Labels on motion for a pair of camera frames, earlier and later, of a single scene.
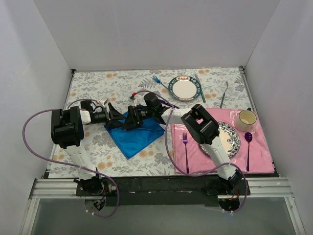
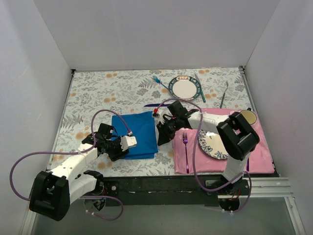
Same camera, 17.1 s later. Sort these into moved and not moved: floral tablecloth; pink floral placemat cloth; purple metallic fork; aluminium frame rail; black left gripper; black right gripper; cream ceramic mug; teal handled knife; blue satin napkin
Moved: black right gripper; blue satin napkin; black left gripper
Not moved: teal handled knife; pink floral placemat cloth; cream ceramic mug; floral tablecloth; aluminium frame rail; purple metallic fork
